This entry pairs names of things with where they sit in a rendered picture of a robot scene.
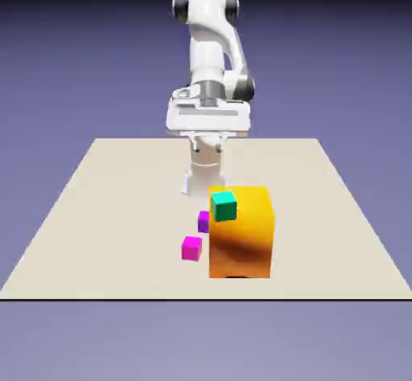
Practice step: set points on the large orange box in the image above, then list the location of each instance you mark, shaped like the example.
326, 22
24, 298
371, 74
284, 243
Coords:
244, 239

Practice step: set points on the small teal cube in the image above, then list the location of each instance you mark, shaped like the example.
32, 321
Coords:
224, 209

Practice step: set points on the small purple cube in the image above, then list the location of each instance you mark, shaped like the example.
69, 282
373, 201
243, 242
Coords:
203, 222

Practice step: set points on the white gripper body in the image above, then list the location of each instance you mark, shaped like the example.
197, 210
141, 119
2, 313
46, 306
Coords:
206, 122

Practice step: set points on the small magenta cube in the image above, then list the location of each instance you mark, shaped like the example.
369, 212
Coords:
191, 249

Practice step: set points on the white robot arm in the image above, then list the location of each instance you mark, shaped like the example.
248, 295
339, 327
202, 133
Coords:
206, 33

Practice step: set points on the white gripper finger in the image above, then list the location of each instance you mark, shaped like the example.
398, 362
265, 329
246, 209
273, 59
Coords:
219, 144
195, 144

